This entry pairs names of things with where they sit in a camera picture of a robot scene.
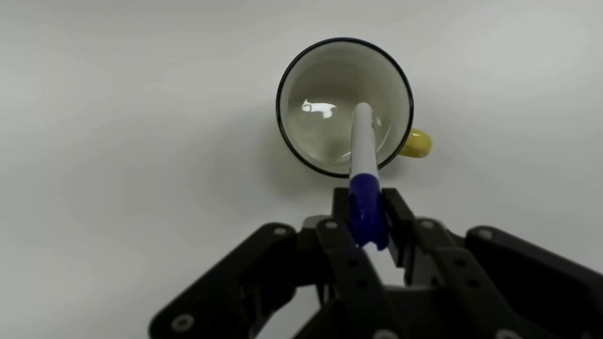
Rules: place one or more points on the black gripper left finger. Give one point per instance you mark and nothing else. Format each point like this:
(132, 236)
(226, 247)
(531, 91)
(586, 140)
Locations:
(339, 264)

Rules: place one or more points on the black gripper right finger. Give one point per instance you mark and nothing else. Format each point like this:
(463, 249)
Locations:
(501, 275)

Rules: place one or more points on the white marker with blue cap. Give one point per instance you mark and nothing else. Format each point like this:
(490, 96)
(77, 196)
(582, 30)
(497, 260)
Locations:
(364, 157)

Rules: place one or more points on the yellow mug with black rim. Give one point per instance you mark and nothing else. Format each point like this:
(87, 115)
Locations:
(326, 81)

